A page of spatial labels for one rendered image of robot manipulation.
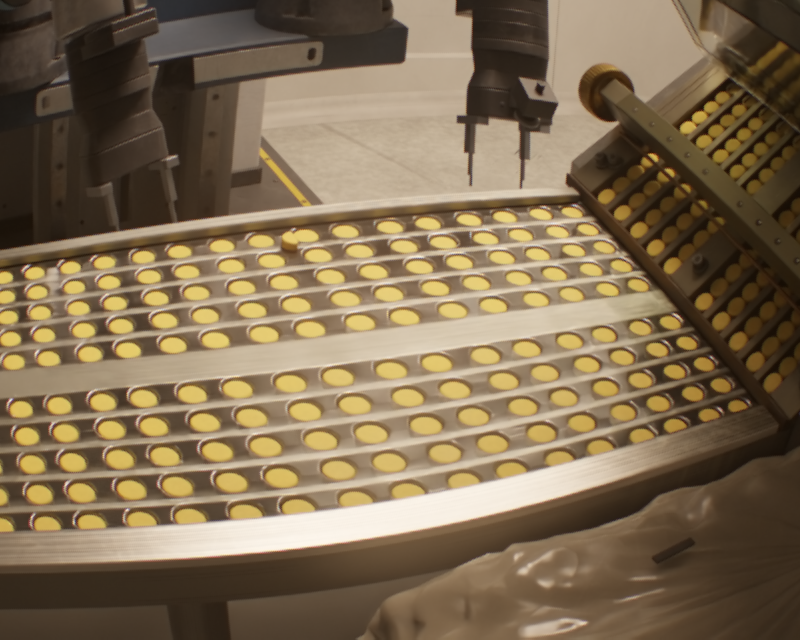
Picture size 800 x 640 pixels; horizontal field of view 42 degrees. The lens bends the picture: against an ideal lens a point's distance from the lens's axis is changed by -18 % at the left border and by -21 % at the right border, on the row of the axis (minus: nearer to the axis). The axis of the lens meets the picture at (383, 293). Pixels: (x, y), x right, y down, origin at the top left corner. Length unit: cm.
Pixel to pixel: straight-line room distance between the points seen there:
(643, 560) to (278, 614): 25
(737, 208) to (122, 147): 56
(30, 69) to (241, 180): 72
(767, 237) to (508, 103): 61
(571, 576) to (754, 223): 22
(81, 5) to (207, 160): 89
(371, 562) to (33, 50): 108
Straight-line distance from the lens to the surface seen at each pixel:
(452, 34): 318
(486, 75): 107
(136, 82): 93
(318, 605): 56
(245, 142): 196
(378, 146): 293
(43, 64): 140
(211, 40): 150
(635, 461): 42
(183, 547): 36
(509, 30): 107
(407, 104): 315
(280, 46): 150
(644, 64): 348
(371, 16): 153
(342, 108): 309
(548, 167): 296
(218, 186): 179
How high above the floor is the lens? 121
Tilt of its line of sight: 31 degrees down
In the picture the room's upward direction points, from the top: 6 degrees clockwise
